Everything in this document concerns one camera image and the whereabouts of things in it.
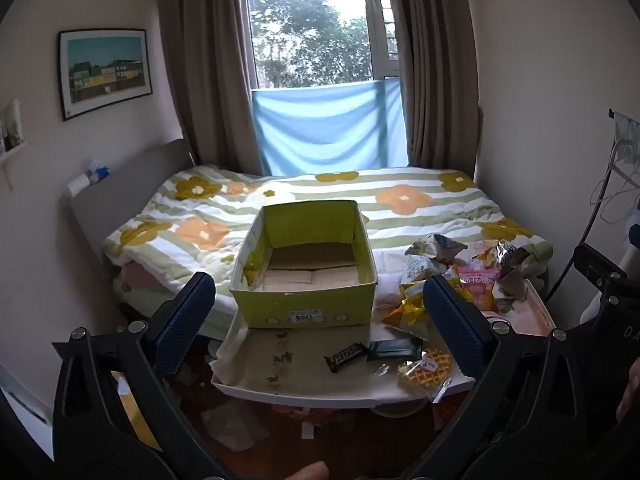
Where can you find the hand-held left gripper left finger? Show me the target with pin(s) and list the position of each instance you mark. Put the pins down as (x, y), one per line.
(186, 317)

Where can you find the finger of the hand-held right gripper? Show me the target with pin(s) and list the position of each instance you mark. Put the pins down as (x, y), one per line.
(595, 262)

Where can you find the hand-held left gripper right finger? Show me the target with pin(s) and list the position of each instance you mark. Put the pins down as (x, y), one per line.
(450, 322)

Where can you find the clear waffle packet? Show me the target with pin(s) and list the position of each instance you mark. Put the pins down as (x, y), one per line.
(422, 372)

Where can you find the green cardboard box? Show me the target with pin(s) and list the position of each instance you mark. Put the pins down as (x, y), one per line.
(300, 310)

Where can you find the person's right hand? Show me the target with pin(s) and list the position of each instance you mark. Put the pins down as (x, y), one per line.
(629, 390)

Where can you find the person's left hand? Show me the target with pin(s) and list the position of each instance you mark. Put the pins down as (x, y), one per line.
(300, 472)

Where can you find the yellow snack packet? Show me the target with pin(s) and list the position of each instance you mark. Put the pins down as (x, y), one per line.
(410, 307)

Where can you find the black clothes rack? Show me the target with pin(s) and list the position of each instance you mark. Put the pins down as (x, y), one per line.
(585, 220)

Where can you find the pink snack packet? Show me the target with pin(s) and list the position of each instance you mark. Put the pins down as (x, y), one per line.
(477, 285)

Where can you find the black snack packet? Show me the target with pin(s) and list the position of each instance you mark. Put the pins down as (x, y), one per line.
(395, 349)

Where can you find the white green snack packet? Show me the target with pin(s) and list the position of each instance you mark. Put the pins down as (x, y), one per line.
(416, 270)

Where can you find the grey green snack packet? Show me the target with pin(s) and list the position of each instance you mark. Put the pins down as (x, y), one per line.
(435, 247)

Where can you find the small clear wrapper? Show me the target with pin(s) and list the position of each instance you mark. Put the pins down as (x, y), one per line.
(382, 370)

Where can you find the brown silver snack packet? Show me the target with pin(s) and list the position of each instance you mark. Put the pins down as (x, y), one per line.
(505, 257)

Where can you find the brown chocolate bar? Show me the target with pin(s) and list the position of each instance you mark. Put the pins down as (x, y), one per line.
(346, 356)

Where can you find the white paper sheet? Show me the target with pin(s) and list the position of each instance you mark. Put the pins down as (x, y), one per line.
(232, 425)

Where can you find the grey bed headboard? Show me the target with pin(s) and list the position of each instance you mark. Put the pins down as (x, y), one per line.
(115, 205)

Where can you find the white folding table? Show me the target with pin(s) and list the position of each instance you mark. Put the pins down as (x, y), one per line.
(320, 399)

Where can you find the blue white plastic bag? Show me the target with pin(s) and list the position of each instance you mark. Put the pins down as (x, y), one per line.
(97, 171)

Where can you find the white tissue roll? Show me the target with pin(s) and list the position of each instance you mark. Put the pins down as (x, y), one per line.
(77, 185)

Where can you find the light blue cloth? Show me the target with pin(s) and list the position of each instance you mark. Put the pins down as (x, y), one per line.
(325, 130)

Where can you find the brown curtain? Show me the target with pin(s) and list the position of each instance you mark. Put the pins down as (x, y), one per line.
(210, 70)
(435, 70)

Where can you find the photo card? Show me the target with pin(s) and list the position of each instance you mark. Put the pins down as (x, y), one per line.
(12, 125)

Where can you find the window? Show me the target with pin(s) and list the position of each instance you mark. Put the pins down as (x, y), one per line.
(310, 25)

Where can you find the framed wall picture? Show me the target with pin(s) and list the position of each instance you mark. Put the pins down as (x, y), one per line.
(105, 72)

